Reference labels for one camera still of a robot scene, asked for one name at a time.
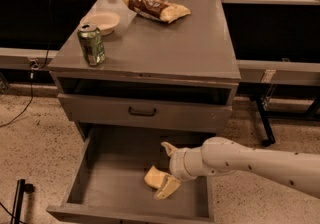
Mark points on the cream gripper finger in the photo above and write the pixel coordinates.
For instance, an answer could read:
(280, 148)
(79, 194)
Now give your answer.
(169, 148)
(166, 186)

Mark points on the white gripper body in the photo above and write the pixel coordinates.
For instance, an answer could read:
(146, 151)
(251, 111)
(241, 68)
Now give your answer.
(176, 165)

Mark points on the yellow sponge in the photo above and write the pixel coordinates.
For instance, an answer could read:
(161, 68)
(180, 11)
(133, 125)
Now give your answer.
(154, 177)

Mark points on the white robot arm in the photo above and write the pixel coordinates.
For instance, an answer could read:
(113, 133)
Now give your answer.
(220, 156)

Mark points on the open grey bottom drawer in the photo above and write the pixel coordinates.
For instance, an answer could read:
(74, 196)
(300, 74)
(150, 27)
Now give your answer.
(108, 186)

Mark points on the grey metal drawer cabinet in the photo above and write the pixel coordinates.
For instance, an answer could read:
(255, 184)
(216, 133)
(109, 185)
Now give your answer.
(190, 60)

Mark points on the black stand leg right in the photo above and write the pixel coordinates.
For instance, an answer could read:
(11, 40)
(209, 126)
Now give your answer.
(263, 115)

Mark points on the green soda can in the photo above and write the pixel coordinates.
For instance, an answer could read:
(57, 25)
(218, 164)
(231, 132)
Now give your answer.
(91, 43)

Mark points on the white paper bowl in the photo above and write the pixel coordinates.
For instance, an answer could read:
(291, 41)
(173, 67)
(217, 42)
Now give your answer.
(106, 21)

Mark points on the black stand bottom left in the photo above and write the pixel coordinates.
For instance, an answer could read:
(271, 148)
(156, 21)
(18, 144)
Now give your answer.
(22, 188)

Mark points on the brown chip bag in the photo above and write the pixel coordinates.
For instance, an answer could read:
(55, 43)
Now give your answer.
(158, 10)

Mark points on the closed grey drawer with handle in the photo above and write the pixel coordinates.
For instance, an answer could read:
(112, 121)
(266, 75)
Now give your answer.
(146, 113)

